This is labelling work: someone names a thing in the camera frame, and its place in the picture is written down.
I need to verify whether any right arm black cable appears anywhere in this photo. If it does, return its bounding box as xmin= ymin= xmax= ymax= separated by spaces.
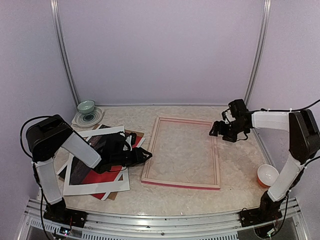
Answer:
xmin=259 ymin=99 xmax=320 ymax=113

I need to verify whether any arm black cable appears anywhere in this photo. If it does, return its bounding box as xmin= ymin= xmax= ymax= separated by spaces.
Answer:
xmin=19 ymin=115 xmax=58 ymax=240
xmin=259 ymin=99 xmax=320 ymax=113

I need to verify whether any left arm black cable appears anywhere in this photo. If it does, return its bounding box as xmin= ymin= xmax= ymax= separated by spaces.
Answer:
xmin=19 ymin=115 xmax=58 ymax=240

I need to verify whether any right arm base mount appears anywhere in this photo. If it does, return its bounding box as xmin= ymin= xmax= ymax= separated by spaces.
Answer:
xmin=238 ymin=191 xmax=284 ymax=228

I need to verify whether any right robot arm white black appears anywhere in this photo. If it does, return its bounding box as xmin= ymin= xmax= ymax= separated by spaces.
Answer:
xmin=209 ymin=109 xmax=320 ymax=222

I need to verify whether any brown backing board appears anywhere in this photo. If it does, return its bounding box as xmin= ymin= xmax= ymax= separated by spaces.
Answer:
xmin=92 ymin=124 xmax=144 ymax=201

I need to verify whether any wooden picture frame pink edge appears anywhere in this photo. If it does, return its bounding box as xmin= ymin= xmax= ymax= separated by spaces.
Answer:
xmin=141 ymin=116 xmax=221 ymax=191

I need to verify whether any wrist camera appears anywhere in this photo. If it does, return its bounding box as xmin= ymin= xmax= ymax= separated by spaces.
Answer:
xmin=101 ymin=133 xmax=126 ymax=161
xmin=228 ymin=99 xmax=249 ymax=119

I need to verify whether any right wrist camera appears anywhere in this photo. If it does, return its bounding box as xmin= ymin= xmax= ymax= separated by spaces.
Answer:
xmin=228 ymin=99 xmax=249 ymax=119

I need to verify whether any aluminium front rail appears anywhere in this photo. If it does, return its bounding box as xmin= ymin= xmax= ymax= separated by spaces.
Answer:
xmin=17 ymin=197 xmax=308 ymax=240

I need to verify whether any white mat board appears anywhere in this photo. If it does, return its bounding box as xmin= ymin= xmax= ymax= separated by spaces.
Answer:
xmin=56 ymin=125 xmax=131 ymax=197

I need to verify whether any green ceramic bowl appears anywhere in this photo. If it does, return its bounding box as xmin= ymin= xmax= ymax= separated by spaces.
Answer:
xmin=77 ymin=99 xmax=96 ymax=115

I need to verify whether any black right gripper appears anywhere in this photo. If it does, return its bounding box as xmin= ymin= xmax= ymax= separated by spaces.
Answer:
xmin=209 ymin=119 xmax=248 ymax=142

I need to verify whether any pale green patterned plate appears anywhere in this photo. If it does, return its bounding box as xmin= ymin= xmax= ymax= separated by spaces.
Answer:
xmin=72 ymin=107 xmax=105 ymax=128

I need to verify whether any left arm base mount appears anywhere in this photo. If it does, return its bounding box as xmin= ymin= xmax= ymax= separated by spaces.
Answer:
xmin=43 ymin=201 xmax=88 ymax=228

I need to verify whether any left aluminium corner post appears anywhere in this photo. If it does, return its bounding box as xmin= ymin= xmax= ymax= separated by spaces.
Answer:
xmin=50 ymin=0 xmax=80 ymax=107

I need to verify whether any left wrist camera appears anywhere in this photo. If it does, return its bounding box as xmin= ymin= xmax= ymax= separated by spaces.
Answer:
xmin=101 ymin=133 xmax=126 ymax=161

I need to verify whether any aluminium corner post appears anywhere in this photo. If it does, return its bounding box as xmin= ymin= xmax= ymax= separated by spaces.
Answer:
xmin=244 ymin=0 xmax=272 ymax=106
xmin=50 ymin=0 xmax=80 ymax=107

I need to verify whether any red and dark photo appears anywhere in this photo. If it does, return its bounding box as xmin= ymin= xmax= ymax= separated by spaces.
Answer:
xmin=63 ymin=124 xmax=145 ymax=201

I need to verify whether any right aluminium corner post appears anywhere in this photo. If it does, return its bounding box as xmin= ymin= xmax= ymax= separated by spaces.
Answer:
xmin=244 ymin=0 xmax=272 ymax=106

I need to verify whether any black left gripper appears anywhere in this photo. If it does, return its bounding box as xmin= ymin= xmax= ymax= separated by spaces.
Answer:
xmin=111 ymin=147 xmax=153 ymax=167

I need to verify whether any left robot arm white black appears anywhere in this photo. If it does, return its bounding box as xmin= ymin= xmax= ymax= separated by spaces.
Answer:
xmin=20 ymin=114 xmax=153 ymax=223

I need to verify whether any orange white bowl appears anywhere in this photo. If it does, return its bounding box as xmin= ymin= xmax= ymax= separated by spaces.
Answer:
xmin=257 ymin=164 xmax=279 ymax=188

